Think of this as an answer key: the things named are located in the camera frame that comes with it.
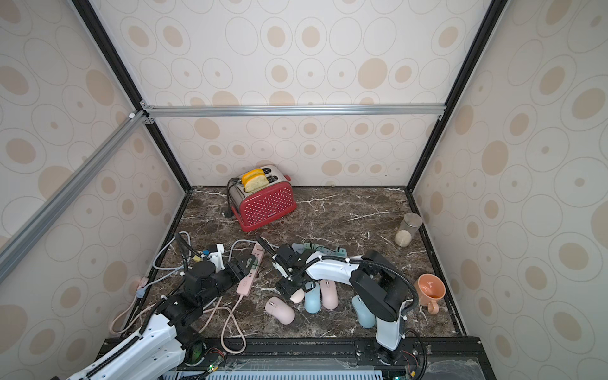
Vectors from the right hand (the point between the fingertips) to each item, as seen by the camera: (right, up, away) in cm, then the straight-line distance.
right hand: (287, 292), depth 87 cm
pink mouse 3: (+15, 0, -3) cm, 15 cm away
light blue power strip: (+19, +15, +1) cm, 24 cm away
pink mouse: (+4, 0, -4) cm, 5 cm away
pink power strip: (-15, +3, -2) cm, 16 cm away
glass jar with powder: (+46, +25, +2) cm, 53 cm away
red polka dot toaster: (-11, +36, +6) cm, 38 cm away
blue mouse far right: (+27, -6, -7) cm, 29 cm away
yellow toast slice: (-14, +42, +8) cm, 45 cm away
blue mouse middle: (+9, -1, -4) cm, 10 cm away
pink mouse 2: (-2, -4, -7) cm, 8 cm away
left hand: (-9, +14, -10) cm, 19 cm away
